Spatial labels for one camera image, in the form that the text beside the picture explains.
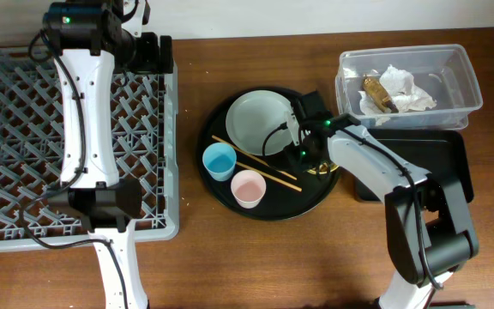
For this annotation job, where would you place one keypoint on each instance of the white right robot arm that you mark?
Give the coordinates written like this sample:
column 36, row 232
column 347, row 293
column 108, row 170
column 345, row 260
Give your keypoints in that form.
column 430, row 231

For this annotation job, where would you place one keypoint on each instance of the grey dishwasher rack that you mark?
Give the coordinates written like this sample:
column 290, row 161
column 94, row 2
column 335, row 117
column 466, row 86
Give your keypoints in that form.
column 143, row 126

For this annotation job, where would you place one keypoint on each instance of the light blue cup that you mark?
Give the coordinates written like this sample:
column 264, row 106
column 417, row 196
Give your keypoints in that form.
column 219, row 159

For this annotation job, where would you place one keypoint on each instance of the black rectangular tray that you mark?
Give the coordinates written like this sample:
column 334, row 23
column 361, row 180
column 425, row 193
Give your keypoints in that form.
column 441, row 152

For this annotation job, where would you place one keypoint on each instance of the yellow bowl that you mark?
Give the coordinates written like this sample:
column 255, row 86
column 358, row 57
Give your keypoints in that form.
column 324, row 168

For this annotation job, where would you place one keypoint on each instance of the pink cup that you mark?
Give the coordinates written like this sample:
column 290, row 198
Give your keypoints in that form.
column 248, row 188

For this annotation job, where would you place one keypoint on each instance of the white tissue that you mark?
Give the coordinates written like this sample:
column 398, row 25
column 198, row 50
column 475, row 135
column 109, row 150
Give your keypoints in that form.
column 403, row 95

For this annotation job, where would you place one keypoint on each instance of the clear plastic bin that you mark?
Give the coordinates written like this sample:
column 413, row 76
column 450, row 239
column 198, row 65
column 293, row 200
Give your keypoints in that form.
column 443, row 71

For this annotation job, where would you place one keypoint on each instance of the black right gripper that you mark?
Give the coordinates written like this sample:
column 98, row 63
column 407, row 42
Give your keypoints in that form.
column 292, row 152

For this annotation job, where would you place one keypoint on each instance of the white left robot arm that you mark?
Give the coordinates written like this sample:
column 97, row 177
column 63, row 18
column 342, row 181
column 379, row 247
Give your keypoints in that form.
column 90, row 42

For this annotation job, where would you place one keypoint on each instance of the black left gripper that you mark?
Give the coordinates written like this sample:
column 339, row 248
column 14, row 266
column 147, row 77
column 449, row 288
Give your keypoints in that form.
column 153, row 44

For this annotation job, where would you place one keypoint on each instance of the round black tray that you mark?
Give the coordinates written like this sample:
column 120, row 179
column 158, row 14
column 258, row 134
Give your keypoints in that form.
column 279, row 201

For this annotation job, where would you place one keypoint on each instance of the upper wooden chopstick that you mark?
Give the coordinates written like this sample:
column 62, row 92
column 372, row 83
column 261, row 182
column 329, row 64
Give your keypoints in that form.
column 253, row 157

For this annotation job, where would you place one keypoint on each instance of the grey round plate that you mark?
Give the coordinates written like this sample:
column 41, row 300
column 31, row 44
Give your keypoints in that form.
column 262, row 120

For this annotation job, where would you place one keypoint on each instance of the lower wooden chopstick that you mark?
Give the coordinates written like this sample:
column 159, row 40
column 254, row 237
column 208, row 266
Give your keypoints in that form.
column 273, row 178

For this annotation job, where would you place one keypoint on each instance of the brown coffee sachet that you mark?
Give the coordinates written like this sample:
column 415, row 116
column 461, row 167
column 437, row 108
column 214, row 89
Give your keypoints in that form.
column 379, row 94

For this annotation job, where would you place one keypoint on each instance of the wooden chopstick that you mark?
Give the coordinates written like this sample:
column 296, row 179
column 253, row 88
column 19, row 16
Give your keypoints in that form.
column 273, row 178
column 253, row 157

